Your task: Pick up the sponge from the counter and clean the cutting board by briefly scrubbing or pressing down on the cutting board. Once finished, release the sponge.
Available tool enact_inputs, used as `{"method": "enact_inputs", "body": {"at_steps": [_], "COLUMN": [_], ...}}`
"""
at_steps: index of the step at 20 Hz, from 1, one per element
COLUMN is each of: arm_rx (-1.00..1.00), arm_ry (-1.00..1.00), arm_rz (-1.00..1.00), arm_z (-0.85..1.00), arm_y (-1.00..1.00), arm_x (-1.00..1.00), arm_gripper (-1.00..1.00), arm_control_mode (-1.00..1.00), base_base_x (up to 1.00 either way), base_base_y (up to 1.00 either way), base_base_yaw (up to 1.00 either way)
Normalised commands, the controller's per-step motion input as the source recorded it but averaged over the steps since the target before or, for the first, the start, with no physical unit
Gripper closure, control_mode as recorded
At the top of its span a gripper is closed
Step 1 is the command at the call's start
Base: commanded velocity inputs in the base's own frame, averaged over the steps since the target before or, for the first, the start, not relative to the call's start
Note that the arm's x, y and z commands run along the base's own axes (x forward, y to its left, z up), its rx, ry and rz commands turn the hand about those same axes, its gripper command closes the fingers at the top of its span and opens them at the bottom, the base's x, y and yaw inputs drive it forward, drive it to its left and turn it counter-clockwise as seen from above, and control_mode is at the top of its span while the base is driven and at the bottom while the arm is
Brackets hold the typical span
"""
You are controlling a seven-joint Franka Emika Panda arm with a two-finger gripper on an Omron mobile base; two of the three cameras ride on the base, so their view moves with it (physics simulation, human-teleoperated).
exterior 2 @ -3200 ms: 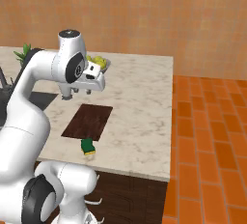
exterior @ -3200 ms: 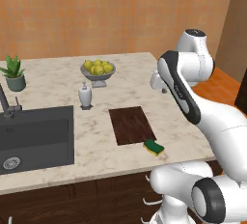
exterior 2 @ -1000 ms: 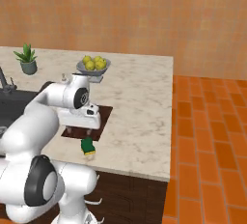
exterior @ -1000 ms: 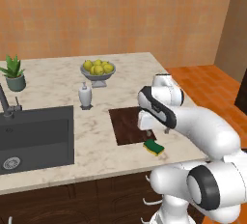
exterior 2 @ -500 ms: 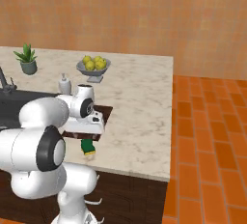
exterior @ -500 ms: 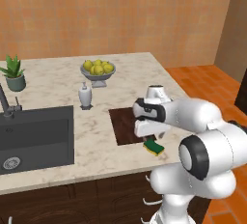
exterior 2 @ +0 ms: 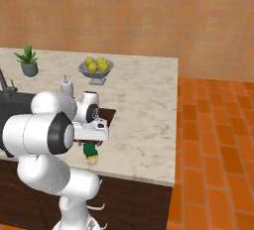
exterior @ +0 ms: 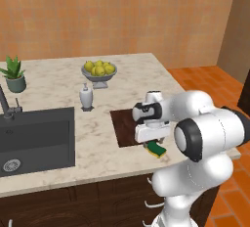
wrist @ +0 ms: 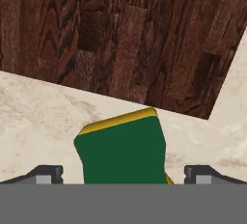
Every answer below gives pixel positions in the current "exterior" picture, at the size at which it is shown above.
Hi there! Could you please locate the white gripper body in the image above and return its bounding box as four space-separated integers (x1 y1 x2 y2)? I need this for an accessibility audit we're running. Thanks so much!
135 121 172 144

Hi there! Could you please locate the green and yellow sponge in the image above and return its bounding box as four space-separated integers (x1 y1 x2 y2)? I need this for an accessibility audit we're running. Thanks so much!
145 141 168 159

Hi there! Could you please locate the dark brown cutting board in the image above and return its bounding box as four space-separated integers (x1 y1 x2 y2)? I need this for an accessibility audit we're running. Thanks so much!
109 108 154 149

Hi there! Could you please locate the white soap dispenser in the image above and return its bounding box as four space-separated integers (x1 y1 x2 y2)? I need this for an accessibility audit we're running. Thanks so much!
78 82 95 113

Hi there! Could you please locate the grey fruit bowl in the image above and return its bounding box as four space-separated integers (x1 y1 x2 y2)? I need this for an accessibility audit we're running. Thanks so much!
80 65 118 90

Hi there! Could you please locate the dark wood island cabinet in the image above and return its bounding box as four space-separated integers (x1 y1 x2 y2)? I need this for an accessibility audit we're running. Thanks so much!
0 171 221 227

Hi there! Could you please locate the dark brown furniture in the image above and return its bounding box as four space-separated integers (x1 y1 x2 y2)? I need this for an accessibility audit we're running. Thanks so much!
236 69 250 118

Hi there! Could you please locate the dark grey sink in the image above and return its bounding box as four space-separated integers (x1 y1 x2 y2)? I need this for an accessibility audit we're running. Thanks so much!
0 106 76 178

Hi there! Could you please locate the dark grey tap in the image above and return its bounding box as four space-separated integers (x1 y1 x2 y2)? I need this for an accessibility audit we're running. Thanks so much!
0 85 23 121

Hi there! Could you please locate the green plant in grey-green pot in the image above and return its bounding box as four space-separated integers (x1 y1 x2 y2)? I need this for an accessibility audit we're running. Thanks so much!
0 55 27 94

